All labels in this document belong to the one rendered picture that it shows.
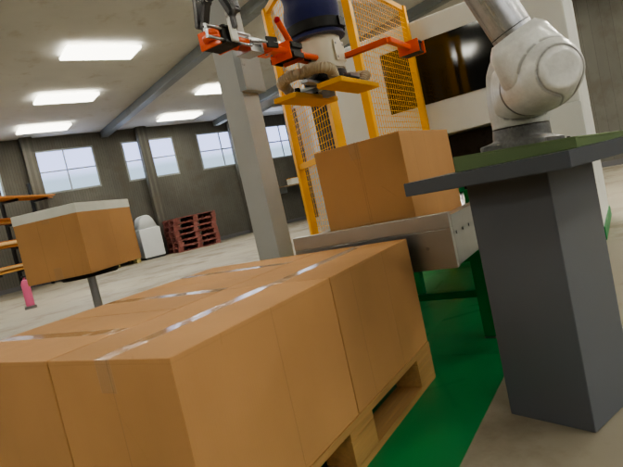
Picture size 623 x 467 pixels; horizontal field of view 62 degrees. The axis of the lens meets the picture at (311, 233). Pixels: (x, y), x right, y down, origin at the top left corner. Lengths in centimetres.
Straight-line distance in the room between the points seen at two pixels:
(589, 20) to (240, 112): 1109
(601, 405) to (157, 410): 116
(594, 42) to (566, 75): 1216
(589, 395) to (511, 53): 90
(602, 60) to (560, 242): 1201
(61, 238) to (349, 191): 171
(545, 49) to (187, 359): 102
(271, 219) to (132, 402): 219
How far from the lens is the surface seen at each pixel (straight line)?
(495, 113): 159
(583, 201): 161
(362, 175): 215
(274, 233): 318
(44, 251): 327
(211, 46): 157
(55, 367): 130
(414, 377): 197
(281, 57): 185
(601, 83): 1341
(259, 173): 319
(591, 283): 162
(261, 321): 119
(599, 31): 1348
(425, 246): 202
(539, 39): 138
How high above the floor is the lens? 77
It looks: 4 degrees down
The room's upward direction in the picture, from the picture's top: 12 degrees counter-clockwise
